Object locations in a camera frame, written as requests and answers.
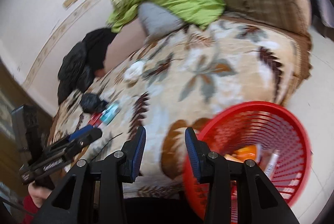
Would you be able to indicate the black plastic bag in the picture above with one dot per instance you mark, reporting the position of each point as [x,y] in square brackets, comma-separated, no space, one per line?
[90,102]

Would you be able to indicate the grey quilted cushion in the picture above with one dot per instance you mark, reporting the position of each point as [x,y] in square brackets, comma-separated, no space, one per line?
[156,18]

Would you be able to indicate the white spray bottle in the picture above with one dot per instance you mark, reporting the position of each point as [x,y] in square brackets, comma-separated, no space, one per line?
[271,164]

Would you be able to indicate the black puffy jacket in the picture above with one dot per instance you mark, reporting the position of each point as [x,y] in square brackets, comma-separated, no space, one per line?
[75,70]

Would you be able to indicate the paper wad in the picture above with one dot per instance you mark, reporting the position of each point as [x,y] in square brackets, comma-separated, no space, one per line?
[134,70]

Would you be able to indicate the person's left hand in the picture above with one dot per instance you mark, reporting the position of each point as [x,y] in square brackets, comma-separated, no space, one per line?
[39,194]

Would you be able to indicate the red plastic basket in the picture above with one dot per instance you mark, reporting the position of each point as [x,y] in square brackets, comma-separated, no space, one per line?
[287,119]

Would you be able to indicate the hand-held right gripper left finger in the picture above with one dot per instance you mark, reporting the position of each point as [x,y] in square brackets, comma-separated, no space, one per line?
[138,156]

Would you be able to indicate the dark wooden furniture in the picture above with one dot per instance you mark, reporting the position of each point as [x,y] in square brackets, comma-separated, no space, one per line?
[7,135]

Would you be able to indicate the teal tissue pack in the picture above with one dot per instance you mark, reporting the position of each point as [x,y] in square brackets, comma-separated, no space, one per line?
[111,113]

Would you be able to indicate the person's left forearm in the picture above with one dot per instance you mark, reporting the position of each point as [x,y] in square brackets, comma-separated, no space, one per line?
[28,212]

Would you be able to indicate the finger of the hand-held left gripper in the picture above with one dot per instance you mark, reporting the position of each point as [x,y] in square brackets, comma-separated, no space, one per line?
[81,132]
[83,142]

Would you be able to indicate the orange snack packet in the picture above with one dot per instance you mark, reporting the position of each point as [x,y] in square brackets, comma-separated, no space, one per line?
[245,151]

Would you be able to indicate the brown fabric sofa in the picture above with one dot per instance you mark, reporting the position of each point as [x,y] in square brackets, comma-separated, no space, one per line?
[125,46]

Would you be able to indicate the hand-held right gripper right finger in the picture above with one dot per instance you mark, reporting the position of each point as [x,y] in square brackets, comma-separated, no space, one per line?
[191,156]

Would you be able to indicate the leaf print blanket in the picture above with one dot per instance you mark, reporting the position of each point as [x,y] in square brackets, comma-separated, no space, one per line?
[169,98]

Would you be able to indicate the red snack packet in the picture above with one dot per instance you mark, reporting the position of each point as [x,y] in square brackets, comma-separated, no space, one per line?
[95,119]

